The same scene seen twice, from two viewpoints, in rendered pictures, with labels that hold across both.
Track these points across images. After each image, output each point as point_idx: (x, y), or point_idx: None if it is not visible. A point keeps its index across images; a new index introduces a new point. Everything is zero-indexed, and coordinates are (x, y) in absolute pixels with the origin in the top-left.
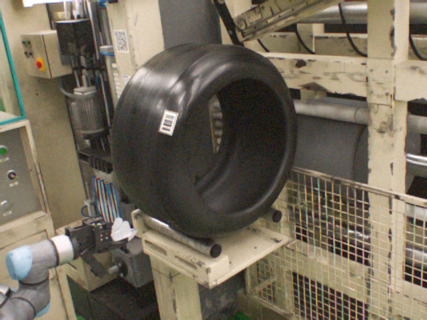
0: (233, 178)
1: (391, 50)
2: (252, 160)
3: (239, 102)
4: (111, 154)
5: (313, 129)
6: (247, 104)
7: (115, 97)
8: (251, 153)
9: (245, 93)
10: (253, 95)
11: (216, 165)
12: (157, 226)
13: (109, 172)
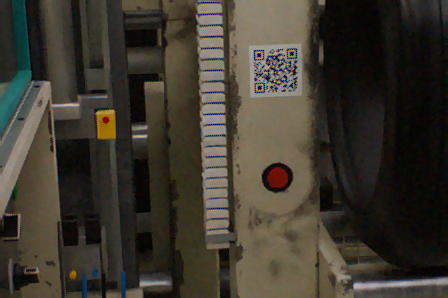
0: (366, 176)
1: None
2: (382, 134)
3: (343, 22)
4: (445, 99)
5: (324, 91)
6: (355, 25)
7: (64, 38)
8: (373, 121)
9: (358, 1)
10: (375, 4)
11: (347, 152)
12: (394, 288)
13: (100, 238)
